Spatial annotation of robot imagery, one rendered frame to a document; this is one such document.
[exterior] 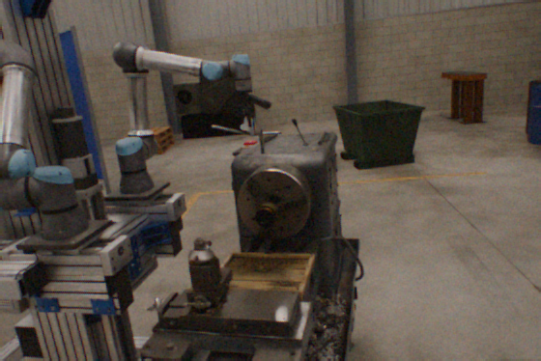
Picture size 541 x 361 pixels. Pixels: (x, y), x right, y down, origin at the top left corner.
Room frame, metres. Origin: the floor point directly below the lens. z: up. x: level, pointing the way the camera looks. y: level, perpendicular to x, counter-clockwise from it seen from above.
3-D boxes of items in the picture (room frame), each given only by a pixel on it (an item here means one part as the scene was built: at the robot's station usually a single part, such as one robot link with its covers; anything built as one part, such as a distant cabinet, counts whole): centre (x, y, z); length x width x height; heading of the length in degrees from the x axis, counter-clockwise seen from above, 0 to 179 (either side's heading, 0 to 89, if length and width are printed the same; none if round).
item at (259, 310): (1.16, 0.17, 0.95); 0.43 x 0.17 x 0.05; 74
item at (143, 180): (1.90, 0.61, 1.21); 0.15 x 0.15 x 0.10
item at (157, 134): (9.54, 2.60, 0.22); 1.25 x 0.86 x 0.44; 177
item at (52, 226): (1.42, 0.73, 1.21); 0.15 x 0.15 x 0.10
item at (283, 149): (2.15, -0.11, 1.06); 0.59 x 0.48 x 0.39; 164
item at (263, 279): (1.48, 0.06, 0.89); 0.36 x 0.30 x 0.04; 74
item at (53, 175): (1.42, 0.73, 1.33); 0.13 x 0.12 x 0.14; 97
